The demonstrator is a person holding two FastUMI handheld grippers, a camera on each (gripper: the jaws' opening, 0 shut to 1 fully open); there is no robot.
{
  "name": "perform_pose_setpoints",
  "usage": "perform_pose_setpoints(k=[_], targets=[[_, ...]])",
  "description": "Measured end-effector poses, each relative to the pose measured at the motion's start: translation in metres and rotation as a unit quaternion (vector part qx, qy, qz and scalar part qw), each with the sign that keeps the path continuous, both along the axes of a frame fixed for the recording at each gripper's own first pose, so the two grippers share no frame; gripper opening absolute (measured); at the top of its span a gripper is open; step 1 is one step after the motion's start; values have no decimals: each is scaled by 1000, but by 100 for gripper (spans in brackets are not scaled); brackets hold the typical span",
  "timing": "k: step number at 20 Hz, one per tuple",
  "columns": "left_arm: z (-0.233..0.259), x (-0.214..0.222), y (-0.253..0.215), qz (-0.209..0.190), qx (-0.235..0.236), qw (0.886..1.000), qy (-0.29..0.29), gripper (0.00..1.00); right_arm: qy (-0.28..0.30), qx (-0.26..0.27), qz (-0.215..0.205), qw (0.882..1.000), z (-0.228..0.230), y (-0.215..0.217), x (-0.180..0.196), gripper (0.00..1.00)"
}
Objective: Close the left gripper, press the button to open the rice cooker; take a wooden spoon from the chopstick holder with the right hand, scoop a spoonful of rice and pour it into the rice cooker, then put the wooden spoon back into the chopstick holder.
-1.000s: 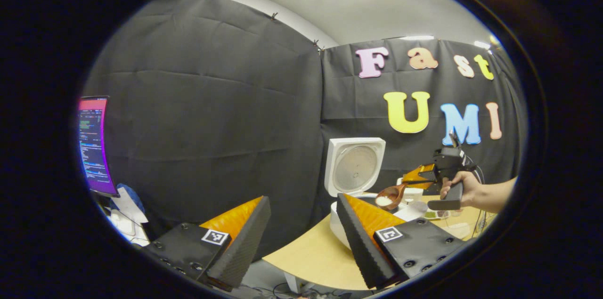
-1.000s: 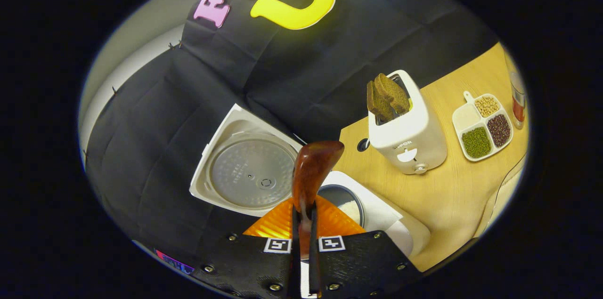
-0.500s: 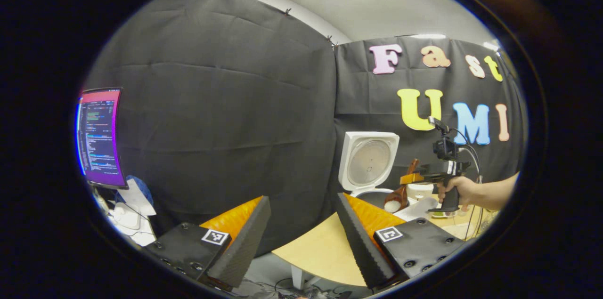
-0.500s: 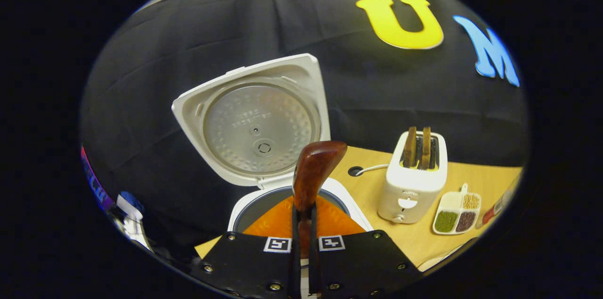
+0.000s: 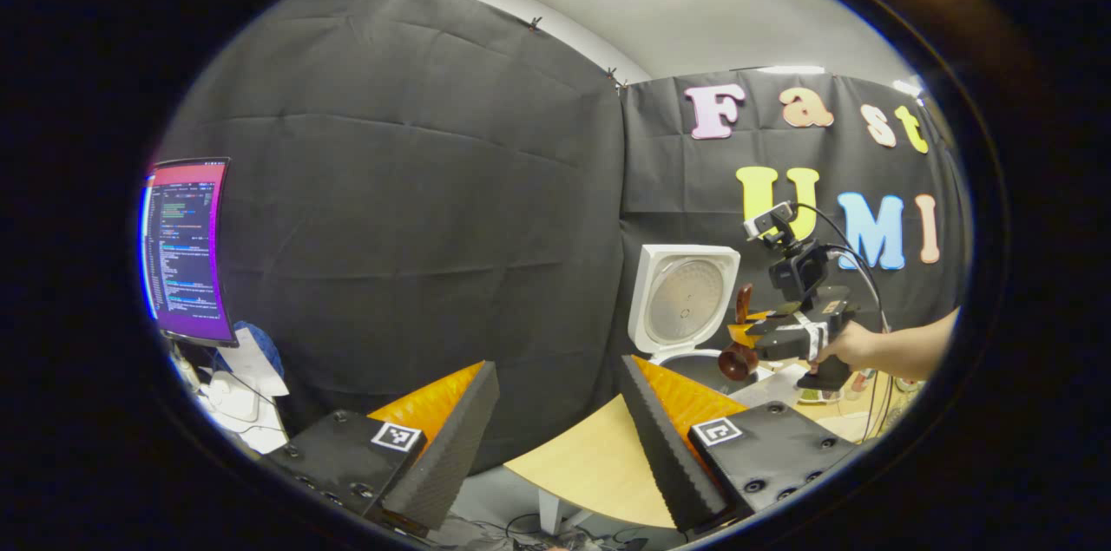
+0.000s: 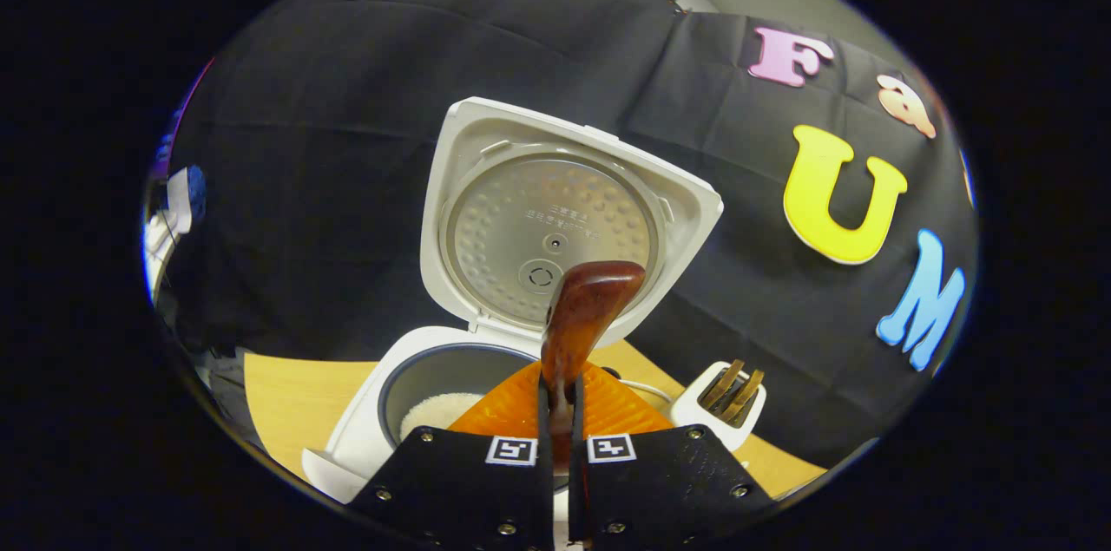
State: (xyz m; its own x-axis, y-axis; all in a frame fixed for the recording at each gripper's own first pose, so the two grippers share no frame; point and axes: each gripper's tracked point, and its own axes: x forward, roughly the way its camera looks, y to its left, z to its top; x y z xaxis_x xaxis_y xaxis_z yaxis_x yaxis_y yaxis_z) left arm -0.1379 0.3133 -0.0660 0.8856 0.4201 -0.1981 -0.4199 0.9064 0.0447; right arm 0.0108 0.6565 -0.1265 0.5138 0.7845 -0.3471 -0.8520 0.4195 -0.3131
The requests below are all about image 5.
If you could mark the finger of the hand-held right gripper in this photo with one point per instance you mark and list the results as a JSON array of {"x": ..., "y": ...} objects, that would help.
[
  {"x": 760, "y": 316},
  {"x": 745, "y": 336}
]

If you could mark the white adapter box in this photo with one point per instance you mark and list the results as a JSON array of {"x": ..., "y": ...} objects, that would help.
[{"x": 233, "y": 399}]

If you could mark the computer monitor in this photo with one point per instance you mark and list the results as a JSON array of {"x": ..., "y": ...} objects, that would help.
[{"x": 187, "y": 247}]

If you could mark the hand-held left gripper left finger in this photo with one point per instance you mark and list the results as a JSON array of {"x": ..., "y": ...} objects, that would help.
[{"x": 447, "y": 455}]

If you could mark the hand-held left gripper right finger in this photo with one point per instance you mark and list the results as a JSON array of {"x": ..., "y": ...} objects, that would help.
[{"x": 660, "y": 447}]

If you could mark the black binder clip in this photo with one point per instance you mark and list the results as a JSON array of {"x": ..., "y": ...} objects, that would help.
[
  {"x": 535, "y": 22},
  {"x": 614, "y": 78}
]

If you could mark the dark wooden spoon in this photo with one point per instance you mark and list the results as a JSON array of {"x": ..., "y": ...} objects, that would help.
[{"x": 738, "y": 362}]

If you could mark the white table leg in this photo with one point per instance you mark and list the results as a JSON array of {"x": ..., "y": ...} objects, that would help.
[{"x": 551, "y": 516}]

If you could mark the small white dish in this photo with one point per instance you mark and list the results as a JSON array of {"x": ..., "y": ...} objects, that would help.
[{"x": 820, "y": 399}]

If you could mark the white paper sheet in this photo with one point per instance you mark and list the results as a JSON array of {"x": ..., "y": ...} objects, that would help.
[{"x": 260, "y": 373}]

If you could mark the white rice cooker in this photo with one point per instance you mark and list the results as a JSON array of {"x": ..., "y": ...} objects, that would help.
[{"x": 686, "y": 308}]

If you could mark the blue cloth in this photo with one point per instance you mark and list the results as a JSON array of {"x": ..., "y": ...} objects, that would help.
[{"x": 260, "y": 338}]

